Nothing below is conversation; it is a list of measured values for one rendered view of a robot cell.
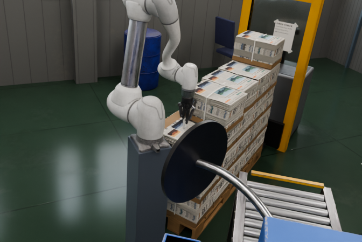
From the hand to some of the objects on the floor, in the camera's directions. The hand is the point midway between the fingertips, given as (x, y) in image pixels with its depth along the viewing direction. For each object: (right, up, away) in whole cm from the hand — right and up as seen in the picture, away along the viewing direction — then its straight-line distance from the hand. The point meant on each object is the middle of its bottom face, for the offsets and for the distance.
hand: (185, 123), depth 245 cm
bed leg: (+29, -102, +17) cm, 107 cm away
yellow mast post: (+109, -37, +163) cm, 200 cm away
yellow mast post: (+53, -17, +192) cm, 200 cm away
